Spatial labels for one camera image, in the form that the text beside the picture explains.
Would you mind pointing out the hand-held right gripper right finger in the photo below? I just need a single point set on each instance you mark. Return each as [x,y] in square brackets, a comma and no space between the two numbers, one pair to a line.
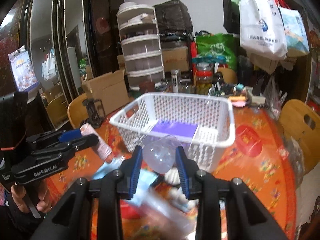
[182,175]

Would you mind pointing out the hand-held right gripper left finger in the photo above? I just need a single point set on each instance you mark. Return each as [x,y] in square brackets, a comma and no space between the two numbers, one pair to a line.
[133,172]

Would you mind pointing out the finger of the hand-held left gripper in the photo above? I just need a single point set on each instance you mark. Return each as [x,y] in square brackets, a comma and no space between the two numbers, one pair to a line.
[70,135]
[82,141]

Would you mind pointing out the white plush toy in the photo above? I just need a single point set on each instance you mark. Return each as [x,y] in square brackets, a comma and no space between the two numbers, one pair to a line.
[175,177]

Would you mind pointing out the blue striped cloth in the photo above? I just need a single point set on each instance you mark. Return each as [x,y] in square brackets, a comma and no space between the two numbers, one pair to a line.
[147,180]

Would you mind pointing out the pink towel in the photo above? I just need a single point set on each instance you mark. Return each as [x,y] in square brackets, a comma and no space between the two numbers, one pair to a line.
[102,150]

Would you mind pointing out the white perforated plastic basket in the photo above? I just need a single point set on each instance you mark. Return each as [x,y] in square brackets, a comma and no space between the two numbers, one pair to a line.
[175,105]

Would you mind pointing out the person's left hand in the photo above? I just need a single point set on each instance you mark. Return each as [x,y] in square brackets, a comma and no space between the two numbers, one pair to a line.
[20,200]

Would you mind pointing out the wooden chair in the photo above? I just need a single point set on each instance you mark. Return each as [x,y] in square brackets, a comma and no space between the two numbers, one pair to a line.
[292,120]
[77,112]

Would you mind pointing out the black folding stand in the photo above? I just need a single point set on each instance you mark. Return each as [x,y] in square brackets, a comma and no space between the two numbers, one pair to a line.
[92,115]

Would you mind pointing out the purple sheet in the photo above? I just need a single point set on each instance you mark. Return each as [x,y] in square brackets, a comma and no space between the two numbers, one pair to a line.
[175,130]

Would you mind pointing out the clear plastic bag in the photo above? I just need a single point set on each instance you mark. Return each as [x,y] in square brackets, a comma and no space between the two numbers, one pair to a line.
[160,217]

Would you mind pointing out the open cardboard box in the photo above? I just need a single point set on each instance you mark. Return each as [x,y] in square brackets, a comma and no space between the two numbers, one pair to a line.
[110,92]

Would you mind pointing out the orange floral tablecloth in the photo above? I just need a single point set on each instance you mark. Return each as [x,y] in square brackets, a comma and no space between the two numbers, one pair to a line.
[250,175]

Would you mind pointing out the brown cup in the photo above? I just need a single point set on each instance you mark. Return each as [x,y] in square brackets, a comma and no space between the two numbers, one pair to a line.
[147,87]

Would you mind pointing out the small glass jar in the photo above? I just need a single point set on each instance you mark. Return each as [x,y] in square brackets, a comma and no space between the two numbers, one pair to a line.
[186,86]

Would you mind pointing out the pink sticky notes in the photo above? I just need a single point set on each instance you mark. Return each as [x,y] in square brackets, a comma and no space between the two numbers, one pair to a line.
[237,103]

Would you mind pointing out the glass pickle jar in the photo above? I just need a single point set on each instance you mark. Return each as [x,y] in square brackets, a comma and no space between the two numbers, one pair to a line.
[203,82]

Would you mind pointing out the dark mirrored wardrobe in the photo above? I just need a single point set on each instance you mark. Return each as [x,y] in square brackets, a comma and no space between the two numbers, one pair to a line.
[105,42]

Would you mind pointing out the white plastic drawer tower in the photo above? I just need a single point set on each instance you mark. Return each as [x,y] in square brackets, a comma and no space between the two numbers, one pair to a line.
[142,47]

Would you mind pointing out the closed cardboard box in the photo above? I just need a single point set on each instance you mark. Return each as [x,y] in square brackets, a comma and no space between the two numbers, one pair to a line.
[175,58]

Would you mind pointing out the green shopping bag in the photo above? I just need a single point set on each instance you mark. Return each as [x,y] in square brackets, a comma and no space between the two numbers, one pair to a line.
[217,47]

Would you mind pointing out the black storage bag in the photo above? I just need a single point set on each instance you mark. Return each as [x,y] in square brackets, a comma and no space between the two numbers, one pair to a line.
[172,17]

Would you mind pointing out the white tote bag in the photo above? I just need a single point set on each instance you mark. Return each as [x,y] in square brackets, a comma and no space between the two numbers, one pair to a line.
[260,30]

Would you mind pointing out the black hanging bag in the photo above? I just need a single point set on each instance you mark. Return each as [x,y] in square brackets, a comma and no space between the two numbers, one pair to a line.
[230,12]

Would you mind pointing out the blue printed tote bag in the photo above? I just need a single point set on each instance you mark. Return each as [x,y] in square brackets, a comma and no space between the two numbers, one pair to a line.
[295,30]

